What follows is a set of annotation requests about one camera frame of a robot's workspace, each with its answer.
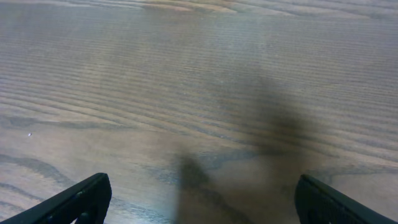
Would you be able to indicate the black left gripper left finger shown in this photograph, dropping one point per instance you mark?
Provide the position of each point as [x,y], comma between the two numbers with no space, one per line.
[86,202]

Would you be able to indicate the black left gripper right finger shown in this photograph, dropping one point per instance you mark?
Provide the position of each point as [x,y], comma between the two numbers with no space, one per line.
[318,203]

